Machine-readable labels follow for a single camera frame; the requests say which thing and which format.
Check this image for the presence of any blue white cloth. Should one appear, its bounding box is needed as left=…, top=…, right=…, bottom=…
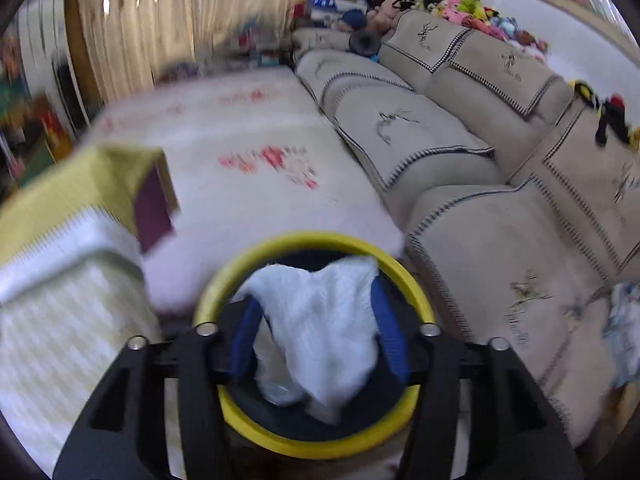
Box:
left=602, top=280, right=640, bottom=392

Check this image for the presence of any yellow black plush toy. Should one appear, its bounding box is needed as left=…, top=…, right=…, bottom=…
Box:
left=572, top=80, right=640, bottom=152

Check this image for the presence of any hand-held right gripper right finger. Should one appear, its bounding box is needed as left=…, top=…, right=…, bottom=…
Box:
left=370, top=280, right=584, bottom=480

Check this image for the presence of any beige sofa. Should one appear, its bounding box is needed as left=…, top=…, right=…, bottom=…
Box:
left=290, top=7, right=640, bottom=447

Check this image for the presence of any black neck pillow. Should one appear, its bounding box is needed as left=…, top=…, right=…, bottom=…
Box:
left=348, top=30, right=384, bottom=59

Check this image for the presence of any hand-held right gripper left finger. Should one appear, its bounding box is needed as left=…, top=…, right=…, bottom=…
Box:
left=52, top=299, right=264, bottom=480

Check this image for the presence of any white tissue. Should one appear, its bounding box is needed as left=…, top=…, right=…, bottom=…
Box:
left=245, top=256, right=382, bottom=424

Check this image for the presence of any white standing air conditioner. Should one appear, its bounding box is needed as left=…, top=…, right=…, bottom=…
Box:
left=15, top=0, right=77, bottom=131

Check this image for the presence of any wooden coffee table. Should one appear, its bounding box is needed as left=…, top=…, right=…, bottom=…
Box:
left=132, top=160, right=177, bottom=255

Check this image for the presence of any clear plastic bag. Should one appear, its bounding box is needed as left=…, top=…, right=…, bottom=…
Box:
left=254, top=330, right=307, bottom=407

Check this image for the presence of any pile of plush toys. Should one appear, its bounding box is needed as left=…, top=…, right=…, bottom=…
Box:
left=292, top=0, right=551, bottom=62

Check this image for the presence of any white floral mat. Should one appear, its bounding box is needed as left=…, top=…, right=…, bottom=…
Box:
left=85, top=67, right=407, bottom=312

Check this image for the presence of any black yellow-rimmed trash bin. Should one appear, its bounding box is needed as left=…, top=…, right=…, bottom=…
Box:
left=192, top=231, right=437, bottom=461

